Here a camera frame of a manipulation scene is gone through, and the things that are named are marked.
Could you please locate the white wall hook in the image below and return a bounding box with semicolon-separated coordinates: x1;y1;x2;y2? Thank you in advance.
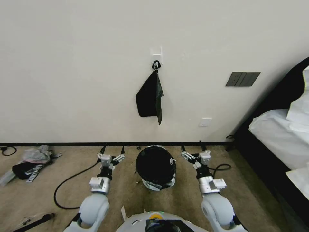
149;47;163;69

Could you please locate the white bed sheet corner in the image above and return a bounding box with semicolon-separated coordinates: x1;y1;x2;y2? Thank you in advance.
286;163;309;198

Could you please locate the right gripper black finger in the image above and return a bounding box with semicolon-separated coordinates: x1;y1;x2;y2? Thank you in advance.
199;140;211;153
180;144;199;163

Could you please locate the black rod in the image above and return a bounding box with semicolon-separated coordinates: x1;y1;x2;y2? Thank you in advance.
14;212;56;232

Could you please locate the white bed duvet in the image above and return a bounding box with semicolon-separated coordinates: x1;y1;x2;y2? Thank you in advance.
248;109;309;171

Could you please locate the black folded trash bag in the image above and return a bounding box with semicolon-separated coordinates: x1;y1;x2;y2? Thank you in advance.
135;68;164;126

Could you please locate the black cloth bundle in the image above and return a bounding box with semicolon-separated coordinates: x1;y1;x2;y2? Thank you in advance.
12;162;40;181

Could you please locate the crumpled grey plastic bag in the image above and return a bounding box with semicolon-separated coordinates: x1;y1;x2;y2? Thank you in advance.
22;144;55;163

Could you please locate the black baseboard strip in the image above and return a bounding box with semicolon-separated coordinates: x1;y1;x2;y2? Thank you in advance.
0;142;235;147

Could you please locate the flat grey plastic strip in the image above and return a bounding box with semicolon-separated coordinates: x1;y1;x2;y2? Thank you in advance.
0;169;18;187

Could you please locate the thin black looped cable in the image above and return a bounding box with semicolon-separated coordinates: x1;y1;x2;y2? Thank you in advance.
0;146;18;157

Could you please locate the black round trash bin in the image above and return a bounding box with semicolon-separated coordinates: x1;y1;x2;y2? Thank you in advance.
135;145;177;192

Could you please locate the long black floor cable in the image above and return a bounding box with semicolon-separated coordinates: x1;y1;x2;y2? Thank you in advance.
53;159;100;210

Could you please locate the black cable by bed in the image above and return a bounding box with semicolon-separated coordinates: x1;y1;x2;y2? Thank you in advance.
225;134;237;152

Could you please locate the black bed frame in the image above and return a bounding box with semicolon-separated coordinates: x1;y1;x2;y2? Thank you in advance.
226;57;309;232

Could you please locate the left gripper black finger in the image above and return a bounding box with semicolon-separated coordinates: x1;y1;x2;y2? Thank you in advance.
97;144;107;160
111;145;126;165

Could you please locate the dark grey switch panel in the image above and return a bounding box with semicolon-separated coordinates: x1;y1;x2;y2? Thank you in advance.
226;72;261;87

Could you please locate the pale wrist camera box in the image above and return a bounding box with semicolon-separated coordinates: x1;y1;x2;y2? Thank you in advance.
100;154;112;168
199;151;212;165

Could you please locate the white pillow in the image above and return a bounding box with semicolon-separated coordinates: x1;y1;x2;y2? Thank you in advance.
286;65;309;126

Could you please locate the white robot front shell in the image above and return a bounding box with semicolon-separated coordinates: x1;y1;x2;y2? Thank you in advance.
119;205;201;232

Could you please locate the silver metal bar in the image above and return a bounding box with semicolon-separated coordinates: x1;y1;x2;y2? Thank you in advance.
25;166;47;183

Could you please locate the black looped wrist cable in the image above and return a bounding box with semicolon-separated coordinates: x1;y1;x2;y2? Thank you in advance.
208;163;232;179

